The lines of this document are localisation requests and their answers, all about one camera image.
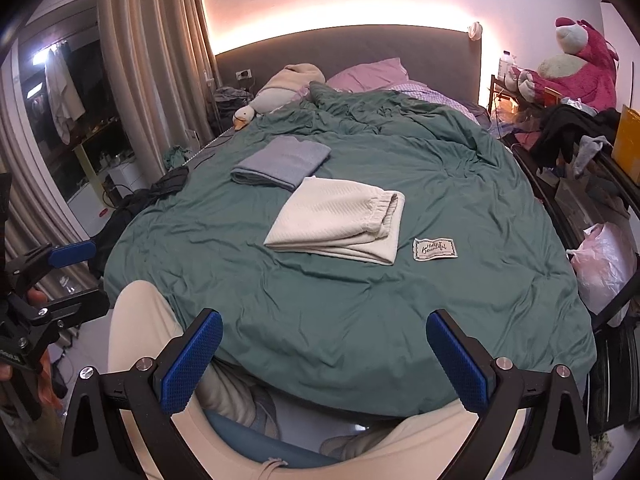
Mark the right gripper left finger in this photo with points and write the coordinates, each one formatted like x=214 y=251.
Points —
x=96 y=444

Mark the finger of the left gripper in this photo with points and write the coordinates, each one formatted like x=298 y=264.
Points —
x=69 y=311
x=71 y=254

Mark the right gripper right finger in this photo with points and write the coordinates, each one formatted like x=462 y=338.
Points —
x=554 y=442

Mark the cream white knit pants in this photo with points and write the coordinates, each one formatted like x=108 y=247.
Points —
x=339 y=218

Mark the person left hand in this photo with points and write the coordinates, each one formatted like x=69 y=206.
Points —
x=21 y=349

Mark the black jacket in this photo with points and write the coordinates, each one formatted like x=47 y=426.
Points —
x=169 y=185

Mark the pink plastic bag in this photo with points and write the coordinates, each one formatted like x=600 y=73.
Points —
x=603 y=263

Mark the white duck plush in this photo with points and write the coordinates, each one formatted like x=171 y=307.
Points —
x=242 y=117

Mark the cream fabric label patch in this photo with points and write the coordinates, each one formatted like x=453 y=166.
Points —
x=429 y=249

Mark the beige curtain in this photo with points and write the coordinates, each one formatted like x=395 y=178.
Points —
x=159 y=65

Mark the folded grey blue garment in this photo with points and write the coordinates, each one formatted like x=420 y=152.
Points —
x=285 y=162

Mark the green bed duvet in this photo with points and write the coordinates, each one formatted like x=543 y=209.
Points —
x=348 y=334

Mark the yellow box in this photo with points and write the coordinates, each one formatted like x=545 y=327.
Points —
x=626 y=151

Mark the pink pillow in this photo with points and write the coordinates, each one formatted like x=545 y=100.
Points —
x=370 y=76

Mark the pink bear plush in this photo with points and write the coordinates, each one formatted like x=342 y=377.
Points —
x=585 y=71

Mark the white plastic bottle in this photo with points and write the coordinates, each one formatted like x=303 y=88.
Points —
x=506 y=61

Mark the dark grey headboard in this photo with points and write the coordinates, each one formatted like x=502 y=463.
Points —
x=446 y=60

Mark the wall power socket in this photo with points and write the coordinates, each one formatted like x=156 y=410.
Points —
x=243 y=74

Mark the wall lamp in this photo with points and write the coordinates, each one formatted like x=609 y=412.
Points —
x=475 y=31

